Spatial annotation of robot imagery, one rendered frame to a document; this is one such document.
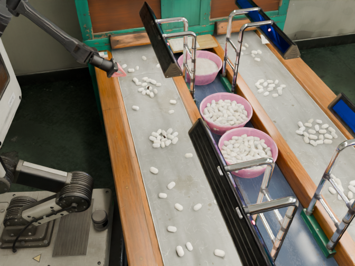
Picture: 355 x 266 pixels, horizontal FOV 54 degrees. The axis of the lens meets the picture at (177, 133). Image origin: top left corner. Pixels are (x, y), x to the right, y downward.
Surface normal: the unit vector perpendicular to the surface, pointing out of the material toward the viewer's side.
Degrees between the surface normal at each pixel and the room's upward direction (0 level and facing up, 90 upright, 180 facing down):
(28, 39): 90
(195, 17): 90
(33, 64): 90
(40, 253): 0
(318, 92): 0
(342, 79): 0
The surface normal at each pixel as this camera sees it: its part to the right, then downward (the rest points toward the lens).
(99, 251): 0.00, -0.71
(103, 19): 0.26, 0.67
